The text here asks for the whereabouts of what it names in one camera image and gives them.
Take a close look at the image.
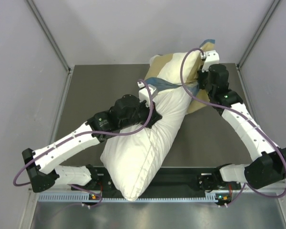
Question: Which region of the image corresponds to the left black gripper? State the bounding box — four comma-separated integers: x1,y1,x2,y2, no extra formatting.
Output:
120,100,161,130

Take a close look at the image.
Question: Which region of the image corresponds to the checkered blue beige white pillowcase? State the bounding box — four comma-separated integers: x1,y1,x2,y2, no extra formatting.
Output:
144,51,209,102

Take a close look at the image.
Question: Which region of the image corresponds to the white pillow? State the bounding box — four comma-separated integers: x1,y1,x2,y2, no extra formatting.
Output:
100,87,191,201

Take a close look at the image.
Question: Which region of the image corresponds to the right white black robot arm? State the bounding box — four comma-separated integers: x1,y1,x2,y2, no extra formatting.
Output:
198,64,286,189

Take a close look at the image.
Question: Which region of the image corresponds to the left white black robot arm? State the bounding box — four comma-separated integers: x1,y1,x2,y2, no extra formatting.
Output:
22,94,162,193

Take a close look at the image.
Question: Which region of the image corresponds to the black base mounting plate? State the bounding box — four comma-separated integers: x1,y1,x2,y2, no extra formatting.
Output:
71,166,241,191

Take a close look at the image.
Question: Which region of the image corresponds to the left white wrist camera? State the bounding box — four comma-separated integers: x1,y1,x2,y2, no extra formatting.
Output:
137,81,158,107

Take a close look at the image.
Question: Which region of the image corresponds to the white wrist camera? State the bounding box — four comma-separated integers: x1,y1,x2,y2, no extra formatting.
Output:
137,81,158,107
200,50,220,72

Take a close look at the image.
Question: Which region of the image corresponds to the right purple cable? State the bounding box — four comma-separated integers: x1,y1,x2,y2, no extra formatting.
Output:
181,48,286,198

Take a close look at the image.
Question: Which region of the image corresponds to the purple cable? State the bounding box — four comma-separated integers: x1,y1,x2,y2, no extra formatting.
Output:
13,78,157,187
181,48,286,198

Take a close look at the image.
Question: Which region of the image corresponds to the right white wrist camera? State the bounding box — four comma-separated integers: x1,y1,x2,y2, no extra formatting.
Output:
200,50,220,72

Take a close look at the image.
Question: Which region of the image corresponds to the right aluminium frame post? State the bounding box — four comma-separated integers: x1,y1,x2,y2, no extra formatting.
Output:
236,0,282,70

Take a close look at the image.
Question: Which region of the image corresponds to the aluminium frame post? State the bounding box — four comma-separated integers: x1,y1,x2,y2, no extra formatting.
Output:
236,0,282,70
25,0,71,72

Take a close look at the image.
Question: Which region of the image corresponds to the left aluminium frame post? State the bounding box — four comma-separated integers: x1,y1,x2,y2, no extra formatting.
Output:
25,0,71,72

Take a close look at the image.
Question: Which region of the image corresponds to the grey slotted cable duct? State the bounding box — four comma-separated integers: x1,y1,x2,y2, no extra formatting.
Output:
38,192,231,203

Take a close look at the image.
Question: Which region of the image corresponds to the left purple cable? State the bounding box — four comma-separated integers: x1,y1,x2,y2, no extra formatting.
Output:
13,78,157,187

